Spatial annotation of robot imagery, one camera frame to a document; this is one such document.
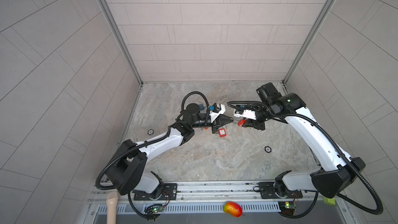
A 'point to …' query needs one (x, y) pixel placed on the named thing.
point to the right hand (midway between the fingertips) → (242, 120)
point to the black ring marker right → (268, 149)
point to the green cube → (329, 201)
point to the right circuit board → (287, 208)
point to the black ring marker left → (150, 131)
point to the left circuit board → (157, 209)
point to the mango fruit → (232, 208)
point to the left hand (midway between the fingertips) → (234, 121)
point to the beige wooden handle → (112, 199)
